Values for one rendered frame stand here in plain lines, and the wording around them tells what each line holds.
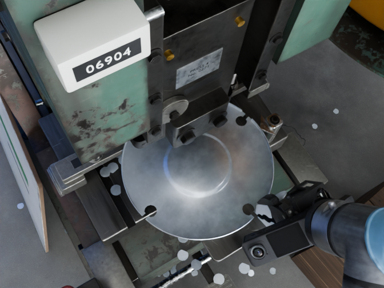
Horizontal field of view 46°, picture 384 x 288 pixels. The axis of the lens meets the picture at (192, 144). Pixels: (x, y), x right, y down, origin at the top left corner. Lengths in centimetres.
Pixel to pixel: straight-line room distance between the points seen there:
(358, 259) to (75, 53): 40
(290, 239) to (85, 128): 35
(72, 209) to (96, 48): 73
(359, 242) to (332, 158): 127
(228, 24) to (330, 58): 148
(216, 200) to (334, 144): 106
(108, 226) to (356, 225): 51
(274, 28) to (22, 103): 65
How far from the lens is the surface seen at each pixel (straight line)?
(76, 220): 101
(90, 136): 51
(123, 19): 32
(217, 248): 83
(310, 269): 159
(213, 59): 62
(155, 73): 49
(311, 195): 72
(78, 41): 32
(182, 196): 84
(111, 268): 96
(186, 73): 61
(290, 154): 106
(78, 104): 44
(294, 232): 69
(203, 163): 86
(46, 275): 165
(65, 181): 90
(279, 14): 55
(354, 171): 183
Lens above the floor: 159
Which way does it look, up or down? 68 degrees down
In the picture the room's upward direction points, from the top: 10 degrees clockwise
